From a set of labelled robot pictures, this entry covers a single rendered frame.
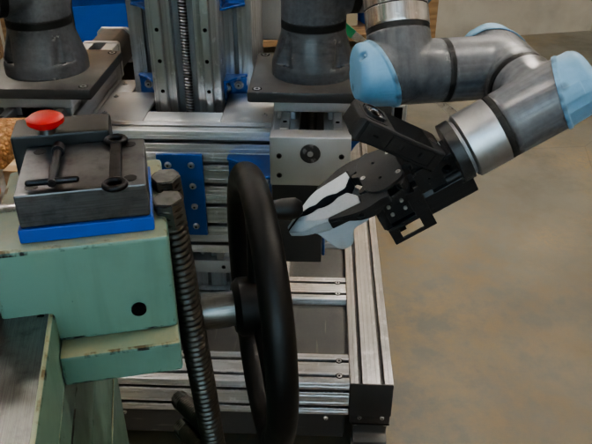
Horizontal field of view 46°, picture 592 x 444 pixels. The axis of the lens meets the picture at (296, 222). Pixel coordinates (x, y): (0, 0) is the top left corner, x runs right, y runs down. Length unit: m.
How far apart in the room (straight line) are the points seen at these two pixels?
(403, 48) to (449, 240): 1.60
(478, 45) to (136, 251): 0.48
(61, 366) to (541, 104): 0.53
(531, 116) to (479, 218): 1.76
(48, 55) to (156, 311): 0.82
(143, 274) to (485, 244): 1.89
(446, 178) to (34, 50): 0.81
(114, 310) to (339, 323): 1.10
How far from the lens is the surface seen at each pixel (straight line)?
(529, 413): 1.80
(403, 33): 0.82
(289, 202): 0.77
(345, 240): 0.80
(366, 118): 0.71
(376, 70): 0.80
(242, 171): 0.65
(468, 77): 0.84
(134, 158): 0.58
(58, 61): 1.35
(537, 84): 0.78
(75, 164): 0.58
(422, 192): 0.80
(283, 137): 1.15
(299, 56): 1.24
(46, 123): 0.60
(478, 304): 2.10
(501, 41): 0.86
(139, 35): 1.48
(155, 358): 0.59
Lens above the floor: 1.25
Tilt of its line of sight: 31 degrees down
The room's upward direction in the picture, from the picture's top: straight up
